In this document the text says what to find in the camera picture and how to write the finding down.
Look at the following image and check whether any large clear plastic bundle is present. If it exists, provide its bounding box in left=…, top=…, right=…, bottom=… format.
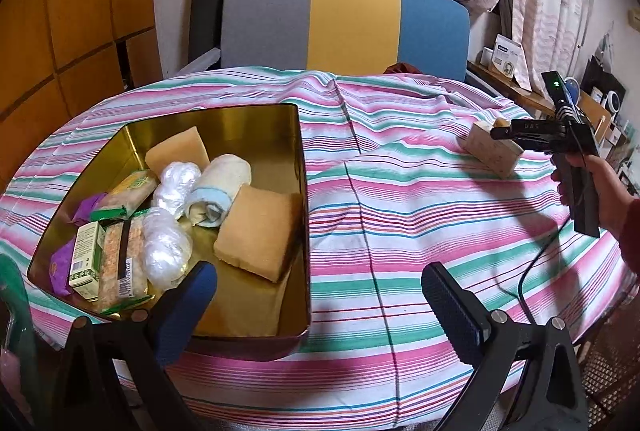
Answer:
left=140, top=207, right=193, bottom=289

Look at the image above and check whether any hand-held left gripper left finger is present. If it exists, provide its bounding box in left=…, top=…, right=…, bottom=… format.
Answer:
left=50, top=261, right=218, bottom=431

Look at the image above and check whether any black rolled mat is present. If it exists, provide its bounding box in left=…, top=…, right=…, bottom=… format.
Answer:
left=187, top=0, right=233, bottom=66

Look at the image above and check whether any beige cardboard box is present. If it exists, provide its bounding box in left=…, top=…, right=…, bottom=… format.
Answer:
left=462, top=120, right=526, bottom=179

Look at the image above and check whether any wooden side desk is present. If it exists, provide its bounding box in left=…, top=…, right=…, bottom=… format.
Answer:
left=467, top=60, right=628, bottom=146

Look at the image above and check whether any clear twin cracker packet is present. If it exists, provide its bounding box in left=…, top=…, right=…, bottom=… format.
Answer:
left=97, top=218, right=153, bottom=312

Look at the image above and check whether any white blue towel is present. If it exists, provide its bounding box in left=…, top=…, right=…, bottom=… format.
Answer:
left=185, top=154, right=252, bottom=228

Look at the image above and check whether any grey yellow blue chair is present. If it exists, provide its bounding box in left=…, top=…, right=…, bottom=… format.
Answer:
left=220, top=0, right=471, bottom=84

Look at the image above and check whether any gold metal tin box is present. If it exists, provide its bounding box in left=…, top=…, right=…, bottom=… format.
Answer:
left=27, top=103, right=312, bottom=339

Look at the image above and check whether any striped tablecloth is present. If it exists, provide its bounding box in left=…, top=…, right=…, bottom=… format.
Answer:
left=0, top=66, right=640, bottom=429

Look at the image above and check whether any green white carton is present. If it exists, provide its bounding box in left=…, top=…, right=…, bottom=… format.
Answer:
left=67, top=221, right=107, bottom=302

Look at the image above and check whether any person's right hand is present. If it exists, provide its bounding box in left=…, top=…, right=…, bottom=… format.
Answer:
left=551, top=154, right=633, bottom=244

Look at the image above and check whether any woven cane chair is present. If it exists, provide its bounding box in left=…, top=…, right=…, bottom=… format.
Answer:
left=575, top=291, right=640, bottom=422

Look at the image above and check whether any black cable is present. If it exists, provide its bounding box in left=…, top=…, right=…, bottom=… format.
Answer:
left=517, top=213, right=573, bottom=327

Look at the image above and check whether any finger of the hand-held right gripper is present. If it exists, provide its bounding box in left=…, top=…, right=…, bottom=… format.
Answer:
left=490, top=118, right=568, bottom=142
left=517, top=138, right=561, bottom=154

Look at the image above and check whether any green glass side table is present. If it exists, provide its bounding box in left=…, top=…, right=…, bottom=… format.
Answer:
left=0, top=253, right=41, bottom=412

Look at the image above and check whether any green cracker packet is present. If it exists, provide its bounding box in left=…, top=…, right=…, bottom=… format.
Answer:
left=102, top=170, right=161, bottom=219

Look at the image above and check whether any wooden panelled wardrobe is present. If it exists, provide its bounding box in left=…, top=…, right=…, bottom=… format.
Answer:
left=0, top=0, right=161, bottom=182

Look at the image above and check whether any yellow sponge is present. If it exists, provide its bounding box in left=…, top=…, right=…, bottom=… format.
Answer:
left=145, top=126, right=211, bottom=184
left=214, top=185, right=303, bottom=283

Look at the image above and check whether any white box blue label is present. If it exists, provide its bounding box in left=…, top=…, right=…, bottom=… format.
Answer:
left=490, top=37, right=522, bottom=76

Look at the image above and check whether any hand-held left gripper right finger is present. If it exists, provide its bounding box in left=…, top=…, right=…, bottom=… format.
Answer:
left=421, top=262, right=588, bottom=431

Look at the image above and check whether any small clear plastic bundle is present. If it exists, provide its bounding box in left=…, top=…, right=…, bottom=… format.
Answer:
left=151, top=161, right=202, bottom=218

